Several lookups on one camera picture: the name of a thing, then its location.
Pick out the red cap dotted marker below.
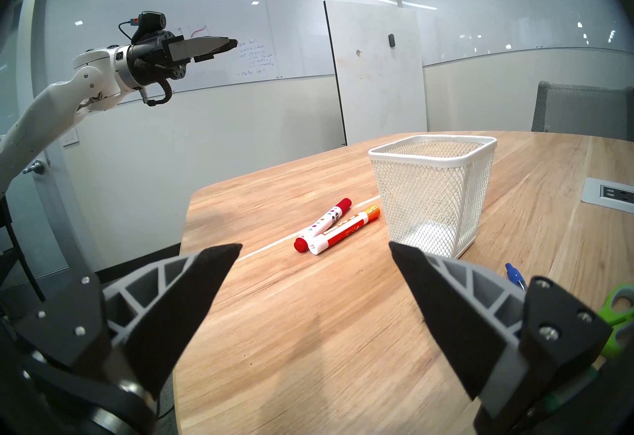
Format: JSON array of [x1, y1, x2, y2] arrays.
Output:
[[294, 198, 353, 253]]

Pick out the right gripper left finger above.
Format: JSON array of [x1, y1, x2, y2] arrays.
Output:
[[12, 242, 243, 400]]

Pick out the rolling whiteboard on stand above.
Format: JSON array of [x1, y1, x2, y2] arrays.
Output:
[[323, 0, 427, 146]]

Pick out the black metal stand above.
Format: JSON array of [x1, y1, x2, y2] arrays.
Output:
[[0, 196, 45, 301]]

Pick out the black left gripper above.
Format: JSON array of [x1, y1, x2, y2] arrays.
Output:
[[126, 32, 238, 89]]

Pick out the orange cap white marker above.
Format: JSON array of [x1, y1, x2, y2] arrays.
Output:
[[308, 205, 381, 255]]

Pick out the glass wall board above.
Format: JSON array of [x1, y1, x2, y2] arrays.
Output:
[[396, 0, 634, 68]]

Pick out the black left gripper cable loop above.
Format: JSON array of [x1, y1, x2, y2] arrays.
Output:
[[141, 80, 173, 107]]

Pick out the wide grey mesh chair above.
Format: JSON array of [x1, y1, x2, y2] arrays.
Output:
[[531, 81, 634, 141]]

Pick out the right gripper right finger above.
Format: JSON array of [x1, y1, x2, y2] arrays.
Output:
[[389, 241, 615, 435]]

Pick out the green handled scissors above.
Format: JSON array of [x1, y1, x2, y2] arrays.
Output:
[[597, 283, 634, 359]]

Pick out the blue ballpoint pen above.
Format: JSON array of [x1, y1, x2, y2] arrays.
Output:
[[505, 263, 527, 289]]

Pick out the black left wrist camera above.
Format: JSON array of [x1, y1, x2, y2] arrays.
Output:
[[131, 11, 166, 43]]

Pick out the grey table power outlet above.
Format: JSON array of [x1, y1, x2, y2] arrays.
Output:
[[581, 177, 634, 214]]

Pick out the white mesh pen holder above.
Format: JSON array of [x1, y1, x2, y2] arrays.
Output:
[[368, 134, 497, 260]]

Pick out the written wall whiteboard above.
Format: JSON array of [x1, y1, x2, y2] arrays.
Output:
[[40, 0, 397, 93]]

